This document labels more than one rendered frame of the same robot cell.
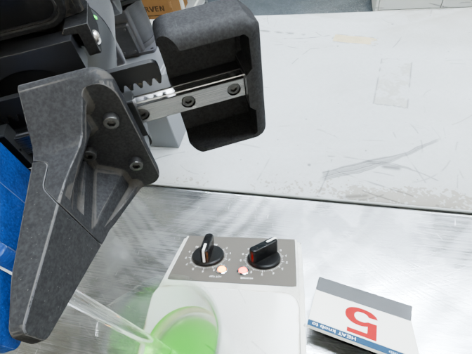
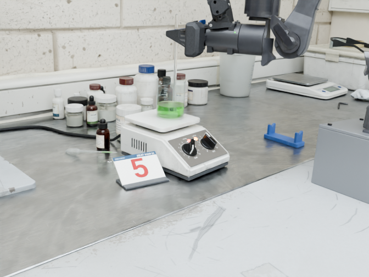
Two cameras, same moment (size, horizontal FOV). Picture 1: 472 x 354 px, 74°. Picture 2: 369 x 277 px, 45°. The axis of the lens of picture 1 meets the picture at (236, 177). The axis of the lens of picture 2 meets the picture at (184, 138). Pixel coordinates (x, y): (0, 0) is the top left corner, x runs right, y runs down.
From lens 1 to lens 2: 90 cm
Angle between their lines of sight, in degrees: 91
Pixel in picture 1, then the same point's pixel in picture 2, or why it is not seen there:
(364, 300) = (144, 181)
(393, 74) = not seen: outside the picture
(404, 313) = (127, 185)
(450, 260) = (123, 208)
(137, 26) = not seen: outside the picture
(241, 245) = (203, 154)
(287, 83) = (352, 243)
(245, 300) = (174, 123)
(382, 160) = (205, 230)
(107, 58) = (219, 35)
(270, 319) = (162, 124)
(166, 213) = (258, 167)
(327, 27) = not seen: outside the picture
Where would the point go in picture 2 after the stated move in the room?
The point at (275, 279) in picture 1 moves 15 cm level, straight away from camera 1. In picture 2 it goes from (175, 141) to (242, 160)
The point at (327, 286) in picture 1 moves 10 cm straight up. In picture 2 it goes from (162, 178) to (163, 128)
